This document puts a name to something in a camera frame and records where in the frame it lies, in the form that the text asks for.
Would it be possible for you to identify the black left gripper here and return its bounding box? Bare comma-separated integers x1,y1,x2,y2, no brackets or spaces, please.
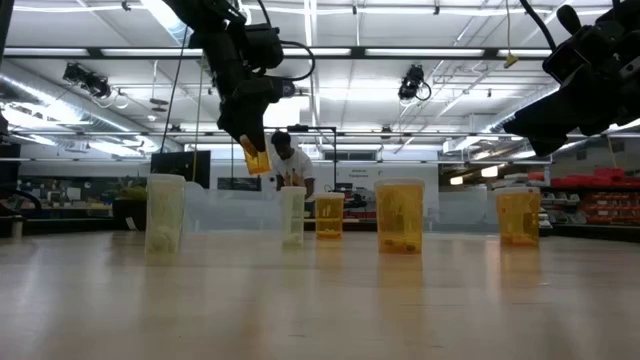
218,74,296,154

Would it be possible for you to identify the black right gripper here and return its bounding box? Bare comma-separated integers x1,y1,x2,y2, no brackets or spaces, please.
503,19,640,157

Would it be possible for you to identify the clear plastic bin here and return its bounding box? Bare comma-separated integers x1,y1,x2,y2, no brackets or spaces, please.
183,180,284,234
403,188,501,235

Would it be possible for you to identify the black monitor screen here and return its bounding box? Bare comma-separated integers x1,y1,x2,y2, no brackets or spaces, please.
150,150,212,190

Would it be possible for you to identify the person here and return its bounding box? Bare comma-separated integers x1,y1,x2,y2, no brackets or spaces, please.
269,130,317,201

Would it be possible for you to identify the red storage bins shelf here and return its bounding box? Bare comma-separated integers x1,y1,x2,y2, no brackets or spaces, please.
527,167,640,226

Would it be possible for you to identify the black overhead crossbar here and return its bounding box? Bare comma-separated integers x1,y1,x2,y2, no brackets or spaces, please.
0,46,566,59

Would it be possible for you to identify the green potted plant black pot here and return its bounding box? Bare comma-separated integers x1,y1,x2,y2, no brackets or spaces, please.
112,175,150,232

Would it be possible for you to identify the background workbench shelf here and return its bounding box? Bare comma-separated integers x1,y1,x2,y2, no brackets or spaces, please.
17,174,116,221

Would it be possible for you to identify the black metal camera stand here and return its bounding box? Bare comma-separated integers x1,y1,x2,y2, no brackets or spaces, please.
287,123,339,194

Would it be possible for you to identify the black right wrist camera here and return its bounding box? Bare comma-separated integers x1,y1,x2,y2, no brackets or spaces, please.
542,27,604,84

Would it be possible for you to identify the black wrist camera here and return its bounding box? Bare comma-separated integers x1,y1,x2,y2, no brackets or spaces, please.
542,27,604,84
243,22,285,71

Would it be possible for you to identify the thin black hanging cable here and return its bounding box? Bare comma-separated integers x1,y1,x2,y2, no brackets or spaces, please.
158,27,190,154

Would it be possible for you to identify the yellow hanging power cord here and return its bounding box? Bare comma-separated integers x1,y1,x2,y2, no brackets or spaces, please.
503,0,520,70

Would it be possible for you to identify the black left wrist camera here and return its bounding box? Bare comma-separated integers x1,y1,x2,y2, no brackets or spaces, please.
243,22,285,71

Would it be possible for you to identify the black left wrist camera cable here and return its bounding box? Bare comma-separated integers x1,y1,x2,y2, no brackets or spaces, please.
264,39,317,84

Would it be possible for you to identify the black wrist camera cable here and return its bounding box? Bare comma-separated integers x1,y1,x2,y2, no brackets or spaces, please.
264,39,317,84
518,0,559,52

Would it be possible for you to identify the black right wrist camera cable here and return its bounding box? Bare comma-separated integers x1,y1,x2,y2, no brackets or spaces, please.
518,0,559,52

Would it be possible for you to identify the black ceiling-mounted camera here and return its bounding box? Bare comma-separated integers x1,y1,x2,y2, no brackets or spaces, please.
397,63,432,104
62,62,112,99

